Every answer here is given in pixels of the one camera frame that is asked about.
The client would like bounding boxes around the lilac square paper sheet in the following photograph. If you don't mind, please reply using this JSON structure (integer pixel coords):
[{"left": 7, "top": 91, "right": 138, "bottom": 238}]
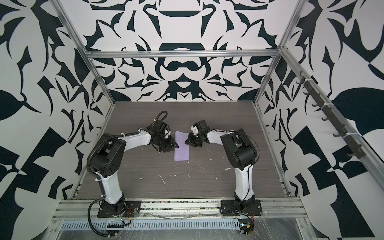
[{"left": 174, "top": 131, "right": 190, "bottom": 162}]

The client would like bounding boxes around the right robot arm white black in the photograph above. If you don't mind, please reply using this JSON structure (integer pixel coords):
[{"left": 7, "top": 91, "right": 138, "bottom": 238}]
[{"left": 186, "top": 120, "right": 260, "bottom": 204}]

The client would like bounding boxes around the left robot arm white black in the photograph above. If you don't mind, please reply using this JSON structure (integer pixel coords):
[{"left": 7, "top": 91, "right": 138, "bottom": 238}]
[{"left": 87, "top": 120, "right": 179, "bottom": 205}]

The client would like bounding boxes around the aluminium horizontal back bar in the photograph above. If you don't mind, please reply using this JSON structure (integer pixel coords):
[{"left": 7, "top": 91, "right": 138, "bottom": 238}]
[{"left": 86, "top": 50, "right": 276, "bottom": 59}]

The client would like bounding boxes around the small green circuit board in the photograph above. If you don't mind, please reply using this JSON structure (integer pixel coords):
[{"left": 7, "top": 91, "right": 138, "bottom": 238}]
[{"left": 239, "top": 219, "right": 255, "bottom": 235}]

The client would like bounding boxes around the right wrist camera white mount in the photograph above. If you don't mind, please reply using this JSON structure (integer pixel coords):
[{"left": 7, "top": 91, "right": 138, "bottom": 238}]
[{"left": 191, "top": 126, "right": 199, "bottom": 136}]

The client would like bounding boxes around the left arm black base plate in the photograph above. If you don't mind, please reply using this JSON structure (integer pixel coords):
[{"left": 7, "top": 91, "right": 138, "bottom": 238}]
[{"left": 97, "top": 200, "right": 142, "bottom": 218}]

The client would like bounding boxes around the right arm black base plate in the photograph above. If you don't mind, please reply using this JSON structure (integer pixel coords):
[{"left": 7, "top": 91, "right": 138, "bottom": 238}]
[{"left": 219, "top": 198, "right": 263, "bottom": 216}]

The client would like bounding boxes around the white slotted cable duct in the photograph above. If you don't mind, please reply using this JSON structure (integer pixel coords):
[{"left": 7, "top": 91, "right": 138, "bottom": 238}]
[{"left": 59, "top": 218, "right": 241, "bottom": 232}]

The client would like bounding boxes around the black cable left base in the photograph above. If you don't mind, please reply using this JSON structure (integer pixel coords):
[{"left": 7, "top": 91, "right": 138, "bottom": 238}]
[{"left": 86, "top": 196, "right": 133, "bottom": 238}]

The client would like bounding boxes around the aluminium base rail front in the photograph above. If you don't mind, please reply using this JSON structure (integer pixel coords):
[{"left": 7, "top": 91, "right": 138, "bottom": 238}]
[{"left": 51, "top": 198, "right": 308, "bottom": 223}]

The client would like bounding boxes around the hook rail on right wall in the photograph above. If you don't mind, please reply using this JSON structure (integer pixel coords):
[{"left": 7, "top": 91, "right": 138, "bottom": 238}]
[{"left": 297, "top": 71, "right": 367, "bottom": 159}]

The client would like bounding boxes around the aluminium frame corner post right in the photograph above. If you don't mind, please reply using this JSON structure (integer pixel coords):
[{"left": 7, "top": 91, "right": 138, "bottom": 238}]
[{"left": 253, "top": 0, "right": 308, "bottom": 106}]

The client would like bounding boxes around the aluminium frame corner post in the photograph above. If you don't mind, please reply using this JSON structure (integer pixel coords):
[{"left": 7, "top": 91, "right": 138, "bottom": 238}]
[
  {"left": 50, "top": 0, "right": 115, "bottom": 106},
  {"left": 253, "top": 0, "right": 308, "bottom": 106}
]

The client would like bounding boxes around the aluminium frame corner post left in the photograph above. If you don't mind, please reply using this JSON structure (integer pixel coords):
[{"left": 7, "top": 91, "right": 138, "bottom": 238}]
[{"left": 50, "top": 0, "right": 115, "bottom": 106}]

